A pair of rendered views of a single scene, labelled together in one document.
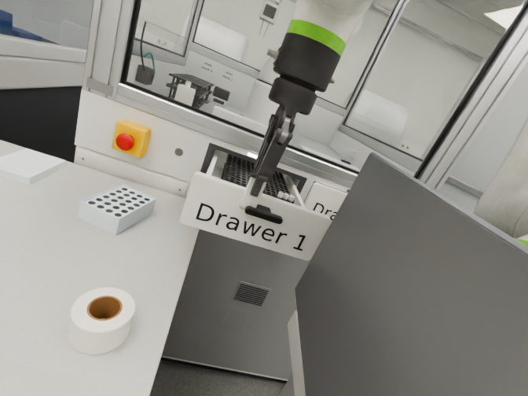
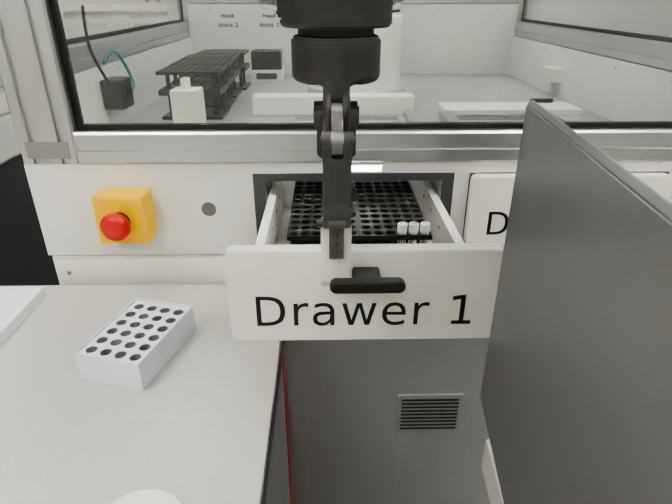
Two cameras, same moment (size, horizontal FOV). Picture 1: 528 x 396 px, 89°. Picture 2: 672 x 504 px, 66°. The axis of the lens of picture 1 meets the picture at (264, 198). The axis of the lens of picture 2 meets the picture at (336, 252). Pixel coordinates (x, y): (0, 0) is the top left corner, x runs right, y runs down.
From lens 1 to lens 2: 9 cm
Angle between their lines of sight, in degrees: 12
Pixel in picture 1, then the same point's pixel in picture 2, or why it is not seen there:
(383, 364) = not seen: outside the picture
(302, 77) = (330, 22)
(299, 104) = (347, 70)
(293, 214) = (427, 264)
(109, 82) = (59, 137)
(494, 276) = not seen: outside the picture
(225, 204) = (296, 286)
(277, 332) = not seen: hidden behind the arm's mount
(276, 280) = (467, 376)
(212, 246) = (327, 349)
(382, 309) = (590, 429)
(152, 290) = (218, 471)
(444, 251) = (652, 304)
